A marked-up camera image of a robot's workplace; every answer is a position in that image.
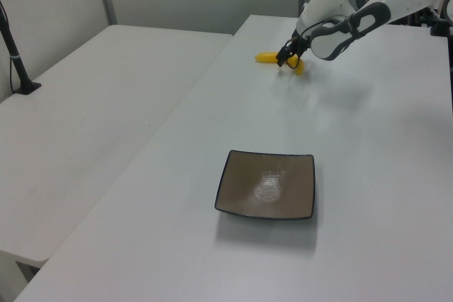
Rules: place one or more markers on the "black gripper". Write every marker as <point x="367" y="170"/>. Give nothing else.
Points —
<point x="299" y="44"/>

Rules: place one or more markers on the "yellow banana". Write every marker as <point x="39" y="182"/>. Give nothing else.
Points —
<point x="266" y="57"/>

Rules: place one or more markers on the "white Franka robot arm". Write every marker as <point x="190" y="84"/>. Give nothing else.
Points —
<point x="371" y="12"/>

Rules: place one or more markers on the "brown square ceramic plate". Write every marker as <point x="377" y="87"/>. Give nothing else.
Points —
<point x="267" y="189"/>

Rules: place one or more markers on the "black clamp stand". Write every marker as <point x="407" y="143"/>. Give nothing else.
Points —
<point x="440" y="26"/>

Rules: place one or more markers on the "white side table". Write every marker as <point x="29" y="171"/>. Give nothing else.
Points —
<point x="88" y="121"/>

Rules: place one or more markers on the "black pole stand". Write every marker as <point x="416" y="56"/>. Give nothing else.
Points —
<point x="16" y="61"/>

